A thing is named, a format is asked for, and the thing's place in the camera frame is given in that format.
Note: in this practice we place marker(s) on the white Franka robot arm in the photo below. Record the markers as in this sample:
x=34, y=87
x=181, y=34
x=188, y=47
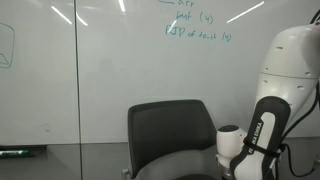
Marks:
x=286, y=76

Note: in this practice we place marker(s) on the whiteboard panel with green writing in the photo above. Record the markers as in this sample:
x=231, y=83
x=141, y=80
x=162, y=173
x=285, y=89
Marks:
x=150, y=66

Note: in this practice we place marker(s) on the markers on whiteboard tray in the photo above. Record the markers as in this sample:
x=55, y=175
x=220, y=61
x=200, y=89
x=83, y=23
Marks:
x=36, y=151

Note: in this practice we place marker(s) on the green whiteboard marker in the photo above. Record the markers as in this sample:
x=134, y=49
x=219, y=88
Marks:
x=15, y=153

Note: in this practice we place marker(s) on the black mesh office chair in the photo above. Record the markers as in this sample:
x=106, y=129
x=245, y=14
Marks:
x=166, y=133

